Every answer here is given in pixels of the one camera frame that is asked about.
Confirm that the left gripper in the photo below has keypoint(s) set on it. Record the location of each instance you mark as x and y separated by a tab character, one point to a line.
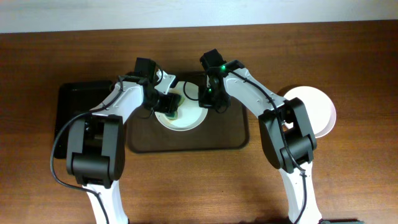
171	102

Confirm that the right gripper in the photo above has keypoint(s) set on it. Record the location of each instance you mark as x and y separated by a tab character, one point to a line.
204	102

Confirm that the green yellow sponge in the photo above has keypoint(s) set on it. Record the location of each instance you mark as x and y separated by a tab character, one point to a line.
176	101

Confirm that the white plate top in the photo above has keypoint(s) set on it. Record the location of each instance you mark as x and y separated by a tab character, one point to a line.
190	115

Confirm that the white plate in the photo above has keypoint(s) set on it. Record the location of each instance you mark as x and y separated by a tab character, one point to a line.
190	115
320	108

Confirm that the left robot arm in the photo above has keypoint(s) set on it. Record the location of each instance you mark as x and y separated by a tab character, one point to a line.
96	138

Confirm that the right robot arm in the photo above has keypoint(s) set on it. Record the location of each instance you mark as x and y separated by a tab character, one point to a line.
287	137

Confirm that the brown serving tray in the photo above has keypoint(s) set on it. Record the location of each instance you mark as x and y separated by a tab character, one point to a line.
224	130

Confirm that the black plastic tray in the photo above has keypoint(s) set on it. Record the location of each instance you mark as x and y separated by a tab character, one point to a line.
75	98

